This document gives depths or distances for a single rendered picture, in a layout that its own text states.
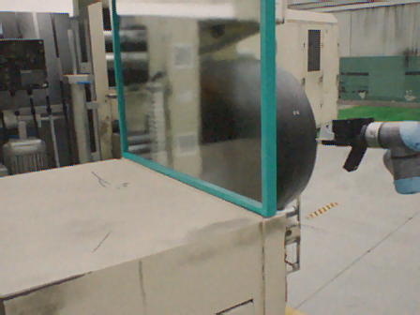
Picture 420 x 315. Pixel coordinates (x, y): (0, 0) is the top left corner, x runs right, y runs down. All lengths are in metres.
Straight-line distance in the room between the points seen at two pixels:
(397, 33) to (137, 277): 12.91
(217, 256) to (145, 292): 0.11
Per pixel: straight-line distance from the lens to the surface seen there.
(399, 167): 1.25
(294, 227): 1.75
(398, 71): 13.20
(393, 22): 13.37
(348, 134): 1.34
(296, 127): 1.50
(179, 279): 0.60
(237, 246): 0.63
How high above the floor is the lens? 1.50
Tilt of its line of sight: 13 degrees down
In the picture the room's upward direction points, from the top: 2 degrees counter-clockwise
